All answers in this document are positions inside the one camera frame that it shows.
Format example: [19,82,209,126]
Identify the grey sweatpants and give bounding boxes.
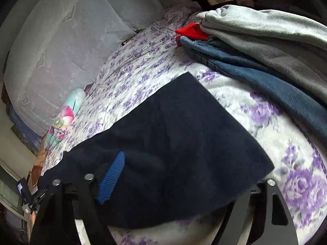
[197,4,327,100]

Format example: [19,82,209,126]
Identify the navy blue pants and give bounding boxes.
[38,72,275,229]

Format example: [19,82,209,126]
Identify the orange patterned cloth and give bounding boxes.
[28,143,50,185]

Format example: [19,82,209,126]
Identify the red cloth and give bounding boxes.
[175,23,208,41]

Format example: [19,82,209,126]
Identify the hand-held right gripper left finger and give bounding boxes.
[31,151,125,245]

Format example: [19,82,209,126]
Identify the purple floral bedspread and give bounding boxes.
[38,4,327,245]

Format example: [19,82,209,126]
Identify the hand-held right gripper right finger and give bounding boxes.
[217,179,299,245]

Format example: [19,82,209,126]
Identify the colourful floral pillow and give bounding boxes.
[43,88,86,154]

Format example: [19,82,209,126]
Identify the blue jeans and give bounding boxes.
[177,36,327,143]

